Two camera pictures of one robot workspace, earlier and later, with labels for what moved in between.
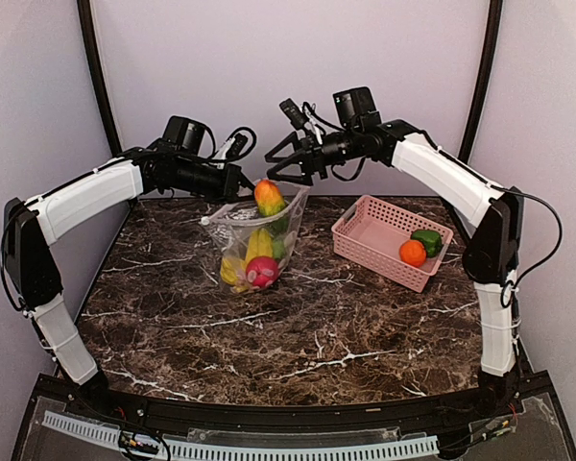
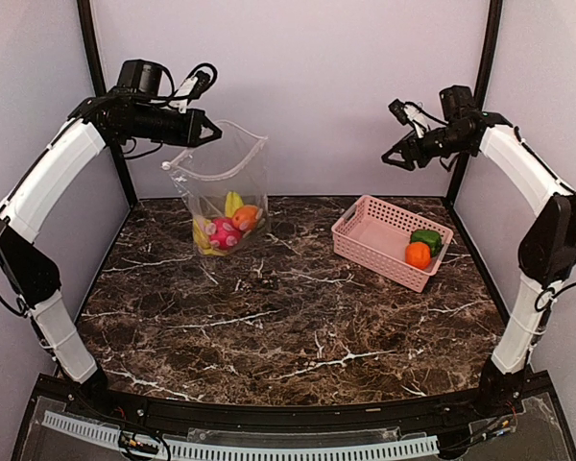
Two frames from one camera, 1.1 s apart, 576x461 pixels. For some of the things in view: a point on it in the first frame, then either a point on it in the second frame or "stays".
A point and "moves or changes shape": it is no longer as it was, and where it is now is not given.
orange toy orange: x=413 y=253 moves or changes shape
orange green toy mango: x=269 y=197 -> x=246 y=217
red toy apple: x=261 y=270 -> x=222 y=233
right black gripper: x=310 y=156 -> x=405 y=148
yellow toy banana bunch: x=260 y=244 -> x=232 y=202
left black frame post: x=84 y=10 stays
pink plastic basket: x=374 y=231 stays
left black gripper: x=230 y=184 -> x=191 y=136
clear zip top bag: x=255 y=238 moves or changes shape
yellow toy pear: x=228 y=271 -> x=202 y=238
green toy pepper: x=431 y=239 stays
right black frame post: x=482 y=80 stays
